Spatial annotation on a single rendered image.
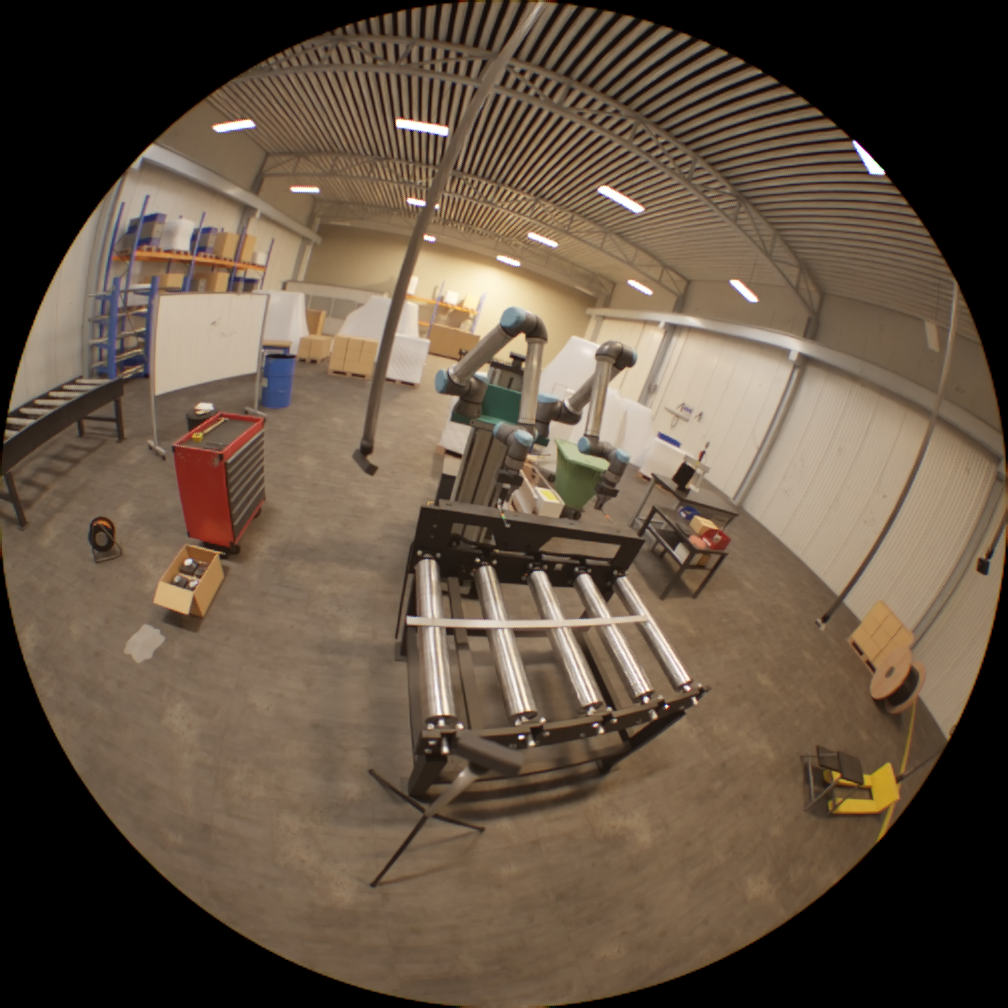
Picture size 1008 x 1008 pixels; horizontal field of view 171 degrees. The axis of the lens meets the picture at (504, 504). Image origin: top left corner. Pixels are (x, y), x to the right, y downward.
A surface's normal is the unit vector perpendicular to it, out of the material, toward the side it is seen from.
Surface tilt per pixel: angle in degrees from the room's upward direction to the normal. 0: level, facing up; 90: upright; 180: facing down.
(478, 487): 90
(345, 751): 0
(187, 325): 90
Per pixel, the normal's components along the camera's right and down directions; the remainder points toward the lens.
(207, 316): 0.93, 0.36
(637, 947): 0.30, -0.84
